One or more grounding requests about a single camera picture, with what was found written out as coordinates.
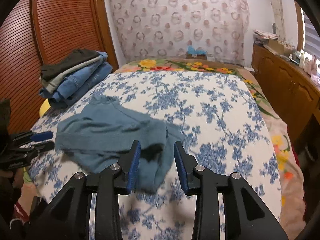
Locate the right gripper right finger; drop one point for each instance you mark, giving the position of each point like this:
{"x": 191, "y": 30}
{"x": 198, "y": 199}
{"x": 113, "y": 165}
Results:
{"x": 246, "y": 215}

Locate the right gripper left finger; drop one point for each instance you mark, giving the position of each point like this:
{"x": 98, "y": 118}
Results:
{"x": 67, "y": 215}

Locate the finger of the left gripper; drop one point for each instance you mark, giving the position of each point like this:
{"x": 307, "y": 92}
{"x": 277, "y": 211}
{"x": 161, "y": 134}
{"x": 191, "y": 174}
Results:
{"x": 40, "y": 136}
{"x": 34, "y": 149}

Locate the teal blue shorts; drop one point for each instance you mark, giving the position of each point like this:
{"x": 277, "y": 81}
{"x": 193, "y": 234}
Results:
{"x": 104, "y": 131}

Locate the left hand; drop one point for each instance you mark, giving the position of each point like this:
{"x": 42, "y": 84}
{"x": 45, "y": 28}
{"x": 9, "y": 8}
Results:
{"x": 12, "y": 181}

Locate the yellow plush toy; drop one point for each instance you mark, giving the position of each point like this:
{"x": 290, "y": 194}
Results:
{"x": 45, "y": 107}

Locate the colourful flower blanket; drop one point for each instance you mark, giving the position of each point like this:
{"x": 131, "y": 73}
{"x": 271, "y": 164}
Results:
{"x": 291, "y": 177}

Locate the light blue folded jeans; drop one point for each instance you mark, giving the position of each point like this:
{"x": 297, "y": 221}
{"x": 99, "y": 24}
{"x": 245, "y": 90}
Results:
{"x": 52, "y": 86}

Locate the brown louvered wardrobe door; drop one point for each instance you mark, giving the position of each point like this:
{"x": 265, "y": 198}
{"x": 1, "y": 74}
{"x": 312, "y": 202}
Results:
{"x": 20, "y": 68}
{"x": 60, "y": 26}

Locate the dark blue folded jeans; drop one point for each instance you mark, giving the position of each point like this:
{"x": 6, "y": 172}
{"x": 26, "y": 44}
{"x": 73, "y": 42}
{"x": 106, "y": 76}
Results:
{"x": 76, "y": 85}

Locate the blue floral white bedsheet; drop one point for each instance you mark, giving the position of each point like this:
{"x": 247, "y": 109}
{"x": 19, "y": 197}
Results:
{"x": 222, "y": 128}

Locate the brown wooden sideboard cabinet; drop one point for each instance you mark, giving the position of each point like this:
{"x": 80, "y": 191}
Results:
{"x": 291, "y": 94}

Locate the pink bottle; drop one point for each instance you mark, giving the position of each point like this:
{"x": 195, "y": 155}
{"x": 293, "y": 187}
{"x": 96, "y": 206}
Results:
{"x": 311, "y": 66}

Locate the pink circle pattern curtain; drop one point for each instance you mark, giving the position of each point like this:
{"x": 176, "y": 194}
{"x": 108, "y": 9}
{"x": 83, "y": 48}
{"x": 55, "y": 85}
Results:
{"x": 175, "y": 28}

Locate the cardboard box blue contents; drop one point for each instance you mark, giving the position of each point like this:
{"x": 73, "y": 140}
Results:
{"x": 198, "y": 53}

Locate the open cardboard box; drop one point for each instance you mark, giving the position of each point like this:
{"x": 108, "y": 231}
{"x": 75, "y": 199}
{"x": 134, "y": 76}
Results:
{"x": 281, "y": 47}

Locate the stack of folded papers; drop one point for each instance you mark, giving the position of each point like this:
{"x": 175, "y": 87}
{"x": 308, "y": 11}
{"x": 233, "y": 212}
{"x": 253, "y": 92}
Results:
{"x": 262, "y": 37}

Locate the grey zebra window blind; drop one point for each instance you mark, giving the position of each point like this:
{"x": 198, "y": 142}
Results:
{"x": 311, "y": 38}

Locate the beige tied side curtain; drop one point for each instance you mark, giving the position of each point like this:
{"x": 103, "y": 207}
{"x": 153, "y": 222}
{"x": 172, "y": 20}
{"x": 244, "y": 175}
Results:
{"x": 278, "y": 18}

